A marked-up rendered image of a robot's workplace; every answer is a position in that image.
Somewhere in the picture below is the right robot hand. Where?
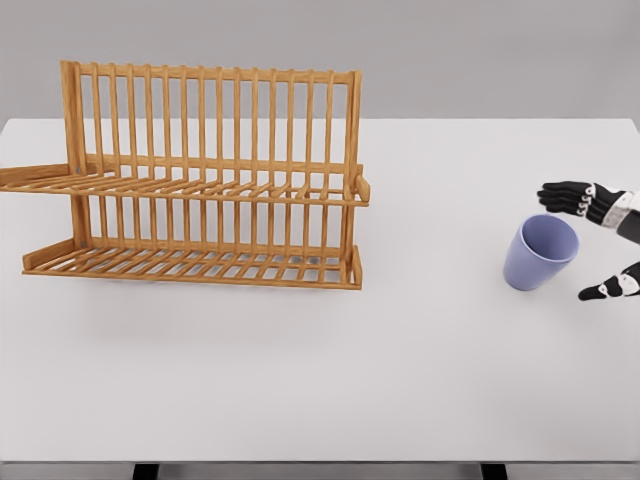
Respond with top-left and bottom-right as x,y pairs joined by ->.
536,180 -> 640,302

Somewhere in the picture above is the lavender plastic cup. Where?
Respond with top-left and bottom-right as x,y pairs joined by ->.
502,213 -> 580,292

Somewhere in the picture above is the wooden two-tier dish rack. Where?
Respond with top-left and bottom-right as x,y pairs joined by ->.
0,59 -> 372,290

